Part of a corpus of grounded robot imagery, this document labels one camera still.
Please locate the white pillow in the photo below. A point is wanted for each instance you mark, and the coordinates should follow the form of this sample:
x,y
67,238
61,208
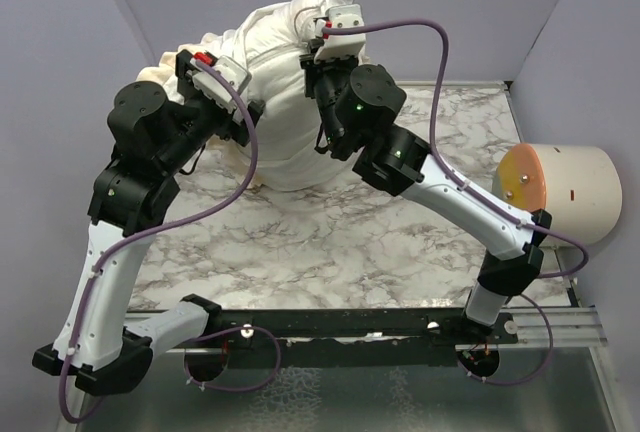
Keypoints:
x,y
268,43

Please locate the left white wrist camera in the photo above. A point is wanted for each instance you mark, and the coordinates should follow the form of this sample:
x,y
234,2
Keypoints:
x,y
214,76

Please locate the white cylindrical bin orange base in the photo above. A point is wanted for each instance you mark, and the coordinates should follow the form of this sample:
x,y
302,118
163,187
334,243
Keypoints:
x,y
578,185

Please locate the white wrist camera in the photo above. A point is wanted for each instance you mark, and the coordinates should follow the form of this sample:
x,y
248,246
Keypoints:
x,y
336,30
214,76

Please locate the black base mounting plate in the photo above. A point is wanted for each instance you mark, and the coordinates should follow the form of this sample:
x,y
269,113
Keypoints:
x,y
332,338

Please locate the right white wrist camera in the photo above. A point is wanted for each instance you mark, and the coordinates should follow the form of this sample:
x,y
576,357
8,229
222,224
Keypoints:
x,y
336,30

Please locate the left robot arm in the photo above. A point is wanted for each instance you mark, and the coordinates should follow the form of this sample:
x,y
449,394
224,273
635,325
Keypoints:
x,y
132,202

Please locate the grey pillowcase with cream trim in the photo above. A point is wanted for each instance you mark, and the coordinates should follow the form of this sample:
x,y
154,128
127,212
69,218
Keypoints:
x,y
233,156

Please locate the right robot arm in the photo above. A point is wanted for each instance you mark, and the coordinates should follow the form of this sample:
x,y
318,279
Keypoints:
x,y
402,164

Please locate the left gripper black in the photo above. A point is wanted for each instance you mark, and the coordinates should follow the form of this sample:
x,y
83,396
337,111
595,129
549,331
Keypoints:
x,y
231,126

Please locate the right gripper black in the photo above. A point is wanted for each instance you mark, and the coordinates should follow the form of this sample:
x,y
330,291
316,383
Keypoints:
x,y
312,69

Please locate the aluminium rail frame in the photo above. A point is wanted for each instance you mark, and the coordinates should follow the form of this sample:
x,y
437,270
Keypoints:
x,y
560,322

